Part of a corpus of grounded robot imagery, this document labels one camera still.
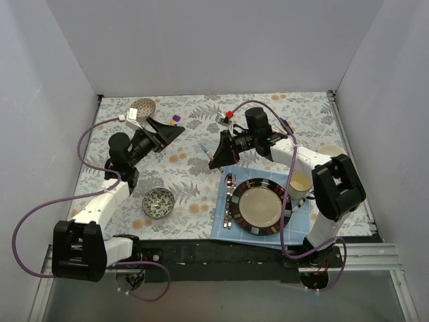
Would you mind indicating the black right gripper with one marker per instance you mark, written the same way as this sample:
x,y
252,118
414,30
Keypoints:
x,y
230,147

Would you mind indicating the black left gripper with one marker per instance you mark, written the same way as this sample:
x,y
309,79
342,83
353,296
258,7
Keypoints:
x,y
157,136

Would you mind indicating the grey white marker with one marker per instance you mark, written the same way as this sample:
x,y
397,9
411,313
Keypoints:
x,y
209,155

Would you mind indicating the black purple highlighter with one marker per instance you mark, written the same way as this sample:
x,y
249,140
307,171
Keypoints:
x,y
287,127

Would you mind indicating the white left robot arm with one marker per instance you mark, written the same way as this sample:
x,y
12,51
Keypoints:
x,y
80,251

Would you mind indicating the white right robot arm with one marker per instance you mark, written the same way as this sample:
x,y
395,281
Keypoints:
x,y
338,190

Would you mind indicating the silver fork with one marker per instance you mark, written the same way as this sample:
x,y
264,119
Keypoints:
x,y
231,201

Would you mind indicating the silver spoon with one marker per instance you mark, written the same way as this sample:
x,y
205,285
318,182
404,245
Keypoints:
x,y
229,191

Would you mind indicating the small patterned brown bowl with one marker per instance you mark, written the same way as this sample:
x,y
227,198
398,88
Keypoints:
x,y
144,107

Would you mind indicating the floral patterned table mat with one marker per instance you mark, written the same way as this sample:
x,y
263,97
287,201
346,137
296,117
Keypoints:
x,y
183,169

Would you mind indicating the leaf patterned bowl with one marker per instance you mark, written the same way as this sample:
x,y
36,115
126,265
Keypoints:
x,y
158,203

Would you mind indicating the striped rim dinner plate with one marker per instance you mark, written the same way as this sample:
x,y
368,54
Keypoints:
x,y
259,206

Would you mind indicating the plain cream bowl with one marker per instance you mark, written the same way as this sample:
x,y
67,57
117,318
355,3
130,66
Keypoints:
x,y
331,150

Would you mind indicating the blue checked cloth napkin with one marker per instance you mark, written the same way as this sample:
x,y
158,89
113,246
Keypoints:
x,y
254,239

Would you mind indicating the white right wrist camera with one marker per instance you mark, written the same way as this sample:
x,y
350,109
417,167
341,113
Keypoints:
x,y
224,121

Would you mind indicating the cream mug black handle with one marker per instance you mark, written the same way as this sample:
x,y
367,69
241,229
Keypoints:
x,y
300,186

